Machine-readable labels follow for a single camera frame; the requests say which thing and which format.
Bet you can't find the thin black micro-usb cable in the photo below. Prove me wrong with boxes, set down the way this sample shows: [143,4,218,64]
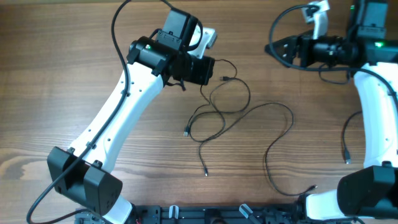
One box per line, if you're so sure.
[182,58,239,177]

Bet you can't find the black usb cable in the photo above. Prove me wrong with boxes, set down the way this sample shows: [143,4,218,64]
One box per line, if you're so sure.
[341,110,363,165]

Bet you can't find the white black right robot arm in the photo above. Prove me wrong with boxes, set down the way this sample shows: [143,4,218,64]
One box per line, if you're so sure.
[265,1,397,223]

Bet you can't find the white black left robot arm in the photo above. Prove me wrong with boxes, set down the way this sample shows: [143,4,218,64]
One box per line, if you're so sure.
[47,8,217,223]

